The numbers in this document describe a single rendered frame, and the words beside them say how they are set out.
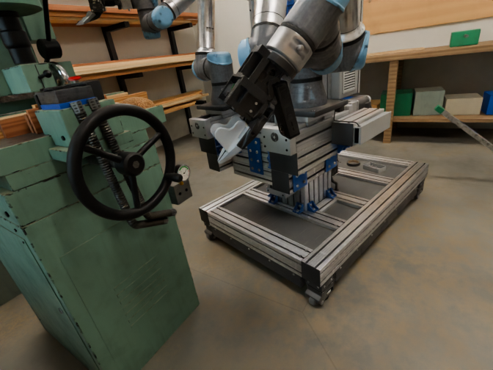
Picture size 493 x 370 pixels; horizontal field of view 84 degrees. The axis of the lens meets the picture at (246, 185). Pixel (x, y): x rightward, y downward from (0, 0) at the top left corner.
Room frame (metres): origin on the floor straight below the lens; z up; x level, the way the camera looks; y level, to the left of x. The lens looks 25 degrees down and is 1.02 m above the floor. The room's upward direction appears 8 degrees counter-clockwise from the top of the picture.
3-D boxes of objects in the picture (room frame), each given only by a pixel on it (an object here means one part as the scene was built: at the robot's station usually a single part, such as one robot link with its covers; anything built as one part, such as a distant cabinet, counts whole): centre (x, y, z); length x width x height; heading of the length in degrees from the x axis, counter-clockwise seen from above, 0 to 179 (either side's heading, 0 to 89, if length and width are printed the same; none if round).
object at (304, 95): (1.07, -0.27, 0.87); 0.15 x 0.15 x 0.10
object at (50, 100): (0.75, 0.40, 0.99); 0.13 x 0.11 x 0.06; 144
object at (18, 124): (0.85, 0.54, 0.92); 0.25 x 0.02 x 0.05; 144
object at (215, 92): (1.45, 0.04, 0.87); 0.15 x 0.15 x 0.10
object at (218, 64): (1.46, 0.05, 0.98); 0.13 x 0.12 x 0.14; 34
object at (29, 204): (0.94, 0.66, 0.76); 0.57 x 0.45 x 0.09; 54
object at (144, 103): (1.01, 0.34, 0.92); 0.14 x 0.09 x 0.04; 54
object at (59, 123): (0.75, 0.41, 0.91); 0.15 x 0.14 x 0.09; 144
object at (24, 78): (0.88, 0.57, 1.03); 0.14 x 0.07 x 0.09; 54
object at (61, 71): (1.04, 0.59, 1.02); 0.12 x 0.03 x 0.12; 54
